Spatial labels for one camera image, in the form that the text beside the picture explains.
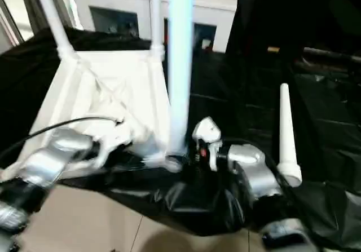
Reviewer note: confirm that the grey curtain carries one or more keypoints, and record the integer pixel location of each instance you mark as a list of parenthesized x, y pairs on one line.
[(42, 6)]

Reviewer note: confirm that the white plastic table top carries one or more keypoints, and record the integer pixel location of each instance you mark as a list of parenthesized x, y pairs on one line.
[(84, 94)]

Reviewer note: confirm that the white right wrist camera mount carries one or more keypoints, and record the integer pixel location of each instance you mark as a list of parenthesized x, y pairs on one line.
[(208, 128)]

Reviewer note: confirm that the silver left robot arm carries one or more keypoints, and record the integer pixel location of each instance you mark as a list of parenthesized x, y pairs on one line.
[(50, 161)]

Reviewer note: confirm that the black metal bar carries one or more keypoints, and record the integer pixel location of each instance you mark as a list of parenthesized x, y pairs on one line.
[(332, 53)]

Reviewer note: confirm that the white plastic table leg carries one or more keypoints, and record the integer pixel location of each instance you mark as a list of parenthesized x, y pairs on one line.
[(286, 128), (156, 18), (180, 66), (56, 23)]

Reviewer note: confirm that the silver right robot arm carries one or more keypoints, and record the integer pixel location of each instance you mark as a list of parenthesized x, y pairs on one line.
[(253, 167)]

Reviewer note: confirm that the small yellow label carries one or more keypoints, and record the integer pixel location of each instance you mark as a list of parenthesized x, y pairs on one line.
[(273, 49)]

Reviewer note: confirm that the black work surface mat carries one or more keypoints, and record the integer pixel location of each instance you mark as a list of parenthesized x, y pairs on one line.
[(239, 108)]

